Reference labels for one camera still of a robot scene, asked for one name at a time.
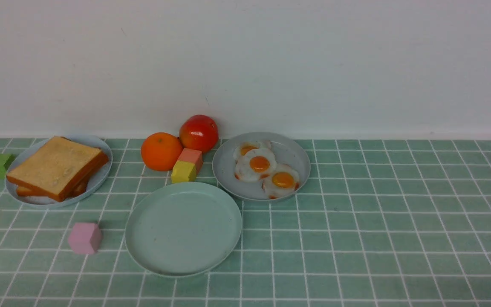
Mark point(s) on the fried egg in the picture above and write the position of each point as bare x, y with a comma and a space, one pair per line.
255, 165
244, 147
283, 181

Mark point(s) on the toast bread slice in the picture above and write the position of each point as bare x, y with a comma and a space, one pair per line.
57, 167
80, 188

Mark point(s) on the salmon pink cube block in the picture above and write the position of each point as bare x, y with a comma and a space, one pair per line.
192, 156

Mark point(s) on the red tomato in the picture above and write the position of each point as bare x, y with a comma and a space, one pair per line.
199, 132

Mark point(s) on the yellow cube block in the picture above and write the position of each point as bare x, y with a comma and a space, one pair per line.
183, 172

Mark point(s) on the orange fruit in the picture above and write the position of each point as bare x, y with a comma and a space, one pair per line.
160, 151

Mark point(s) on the mint green empty plate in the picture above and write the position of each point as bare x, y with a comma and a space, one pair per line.
183, 229

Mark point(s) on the light blue bread plate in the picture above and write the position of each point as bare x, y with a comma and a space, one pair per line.
41, 201

